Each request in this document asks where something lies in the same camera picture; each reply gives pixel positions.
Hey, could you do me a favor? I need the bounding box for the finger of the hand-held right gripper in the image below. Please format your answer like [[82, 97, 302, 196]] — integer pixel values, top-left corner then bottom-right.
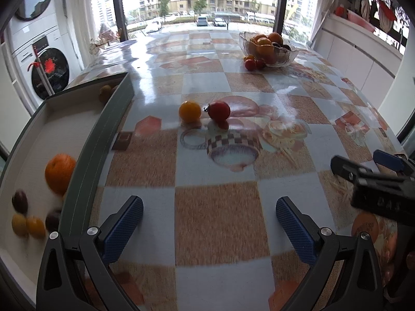
[[372, 149, 415, 179], [330, 155, 374, 185]]

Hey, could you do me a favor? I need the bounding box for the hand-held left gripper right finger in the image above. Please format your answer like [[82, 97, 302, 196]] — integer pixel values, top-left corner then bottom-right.
[[275, 196, 386, 311]]

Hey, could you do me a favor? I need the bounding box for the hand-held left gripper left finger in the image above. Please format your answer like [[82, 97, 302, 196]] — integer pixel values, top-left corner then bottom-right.
[[36, 195, 144, 311]]

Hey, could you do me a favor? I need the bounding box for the large orange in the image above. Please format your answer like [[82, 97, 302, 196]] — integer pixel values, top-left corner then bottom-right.
[[45, 153, 77, 196]]

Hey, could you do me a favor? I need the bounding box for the small yellow fruit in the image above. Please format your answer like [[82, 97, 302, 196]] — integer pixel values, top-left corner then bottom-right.
[[11, 214, 28, 237], [26, 216, 46, 239]]

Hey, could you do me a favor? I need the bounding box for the grey-green cardboard box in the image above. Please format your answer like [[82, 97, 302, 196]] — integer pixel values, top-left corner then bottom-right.
[[0, 72, 135, 310]]

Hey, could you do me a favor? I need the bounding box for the yellow tomato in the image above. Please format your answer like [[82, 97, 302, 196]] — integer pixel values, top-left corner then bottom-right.
[[179, 101, 202, 124]]

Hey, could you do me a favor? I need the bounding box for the white cabinet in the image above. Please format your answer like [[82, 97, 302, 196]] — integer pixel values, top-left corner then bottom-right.
[[313, 16, 404, 120]]

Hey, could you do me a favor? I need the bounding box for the clear glass bowl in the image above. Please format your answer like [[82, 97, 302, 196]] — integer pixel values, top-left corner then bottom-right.
[[239, 32, 298, 68]]

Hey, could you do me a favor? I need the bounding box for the pink basin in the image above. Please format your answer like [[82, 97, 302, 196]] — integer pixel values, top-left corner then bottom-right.
[[347, 9, 377, 32]]

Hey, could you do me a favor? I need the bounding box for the red hanging garment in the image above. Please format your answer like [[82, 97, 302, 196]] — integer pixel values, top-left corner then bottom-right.
[[378, 2, 398, 30]]

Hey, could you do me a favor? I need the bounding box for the white curtain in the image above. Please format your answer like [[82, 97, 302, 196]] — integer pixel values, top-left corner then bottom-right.
[[63, 0, 93, 72], [309, 0, 341, 48]]

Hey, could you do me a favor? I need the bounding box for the white washing machine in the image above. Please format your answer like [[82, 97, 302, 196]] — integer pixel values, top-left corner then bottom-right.
[[10, 27, 81, 111]]

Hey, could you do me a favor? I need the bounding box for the pole with red hook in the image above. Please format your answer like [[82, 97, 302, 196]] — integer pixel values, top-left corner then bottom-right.
[[29, 46, 55, 97]]

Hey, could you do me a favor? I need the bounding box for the dried flower bunch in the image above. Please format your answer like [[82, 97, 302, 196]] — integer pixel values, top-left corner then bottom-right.
[[89, 23, 119, 54]]

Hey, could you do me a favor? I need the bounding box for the white parked car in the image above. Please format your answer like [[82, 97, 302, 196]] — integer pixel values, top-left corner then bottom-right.
[[144, 19, 163, 34]]

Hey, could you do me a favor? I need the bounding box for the white dryer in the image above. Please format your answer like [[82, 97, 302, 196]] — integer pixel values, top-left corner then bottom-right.
[[0, 0, 67, 54]]

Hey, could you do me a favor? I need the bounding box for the dark window frame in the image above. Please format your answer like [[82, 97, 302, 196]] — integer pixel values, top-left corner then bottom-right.
[[89, 0, 321, 43]]

